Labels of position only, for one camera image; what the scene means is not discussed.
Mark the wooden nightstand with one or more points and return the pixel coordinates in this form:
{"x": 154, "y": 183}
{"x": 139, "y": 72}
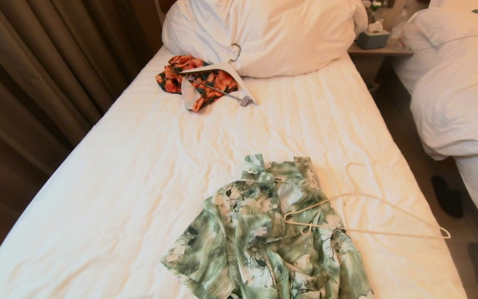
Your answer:
{"x": 367, "y": 62}

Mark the grey tissue box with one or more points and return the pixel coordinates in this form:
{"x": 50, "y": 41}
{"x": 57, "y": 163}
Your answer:
{"x": 371, "y": 39}

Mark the white pillow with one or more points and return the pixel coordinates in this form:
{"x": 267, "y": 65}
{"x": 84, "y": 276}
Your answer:
{"x": 450, "y": 23}
{"x": 284, "y": 33}

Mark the black slipper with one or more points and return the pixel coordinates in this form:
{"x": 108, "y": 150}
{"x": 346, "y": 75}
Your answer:
{"x": 446, "y": 195}

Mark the small potted plant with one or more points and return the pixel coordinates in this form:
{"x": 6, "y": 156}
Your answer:
{"x": 374, "y": 6}

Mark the orange floral garment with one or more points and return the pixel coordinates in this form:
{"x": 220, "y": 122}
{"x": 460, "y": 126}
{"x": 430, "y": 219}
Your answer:
{"x": 172, "y": 81}

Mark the green floral print shirt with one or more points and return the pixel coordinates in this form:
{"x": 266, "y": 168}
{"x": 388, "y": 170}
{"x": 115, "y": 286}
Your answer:
{"x": 243, "y": 232}

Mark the clear plastic bottle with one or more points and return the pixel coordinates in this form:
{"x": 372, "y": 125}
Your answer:
{"x": 401, "y": 27}

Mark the white hanger with metal bar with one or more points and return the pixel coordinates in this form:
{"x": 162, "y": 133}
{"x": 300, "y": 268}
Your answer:
{"x": 222, "y": 66}

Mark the brown wooden headboard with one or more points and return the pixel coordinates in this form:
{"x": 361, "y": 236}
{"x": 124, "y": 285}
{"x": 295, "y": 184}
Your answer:
{"x": 169, "y": 4}

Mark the brown curtain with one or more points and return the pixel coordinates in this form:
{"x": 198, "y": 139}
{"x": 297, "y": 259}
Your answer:
{"x": 35, "y": 62}

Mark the white duvet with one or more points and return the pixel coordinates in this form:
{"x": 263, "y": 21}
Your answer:
{"x": 463, "y": 104}

